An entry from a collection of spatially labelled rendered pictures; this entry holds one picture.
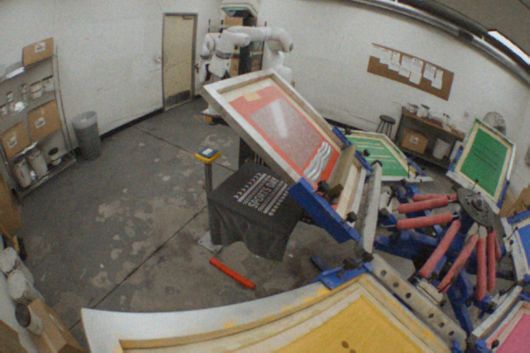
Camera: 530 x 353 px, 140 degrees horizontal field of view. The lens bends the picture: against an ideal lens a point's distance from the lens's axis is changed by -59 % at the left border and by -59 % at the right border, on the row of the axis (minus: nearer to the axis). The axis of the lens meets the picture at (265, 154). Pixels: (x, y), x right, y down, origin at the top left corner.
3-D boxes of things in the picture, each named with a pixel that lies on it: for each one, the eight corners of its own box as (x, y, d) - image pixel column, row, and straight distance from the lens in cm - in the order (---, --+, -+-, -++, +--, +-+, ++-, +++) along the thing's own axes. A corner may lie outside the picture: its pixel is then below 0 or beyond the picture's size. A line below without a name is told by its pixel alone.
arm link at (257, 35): (264, 44, 132) (238, 49, 116) (247, 36, 139) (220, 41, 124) (267, 31, 130) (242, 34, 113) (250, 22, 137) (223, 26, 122)
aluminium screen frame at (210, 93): (198, 93, 90) (202, 85, 88) (267, 72, 137) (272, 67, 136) (343, 242, 93) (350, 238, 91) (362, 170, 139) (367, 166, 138)
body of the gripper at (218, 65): (235, 56, 117) (228, 76, 121) (219, 50, 122) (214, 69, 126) (226, 58, 111) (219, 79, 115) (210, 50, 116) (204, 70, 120)
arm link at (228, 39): (240, 29, 125) (254, 36, 119) (233, 47, 127) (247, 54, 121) (220, 27, 113) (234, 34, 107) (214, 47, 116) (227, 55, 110)
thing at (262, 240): (212, 245, 156) (208, 198, 124) (215, 242, 158) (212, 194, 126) (276, 278, 144) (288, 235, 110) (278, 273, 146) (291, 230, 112)
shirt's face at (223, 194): (206, 196, 126) (206, 195, 126) (248, 161, 155) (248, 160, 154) (290, 235, 110) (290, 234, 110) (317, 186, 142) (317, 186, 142)
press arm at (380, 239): (243, 198, 138) (243, 191, 134) (248, 193, 142) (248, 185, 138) (434, 267, 148) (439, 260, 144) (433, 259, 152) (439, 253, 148)
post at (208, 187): (197, 242, 224) (185, 154, 159) (210, 229, 234) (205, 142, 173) (216, 253, 216) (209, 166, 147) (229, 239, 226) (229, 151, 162)
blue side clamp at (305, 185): (286, 191, 83) (299, 181, 79) (291, 184, 87) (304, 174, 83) (339, 244, 93) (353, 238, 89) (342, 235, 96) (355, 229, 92)
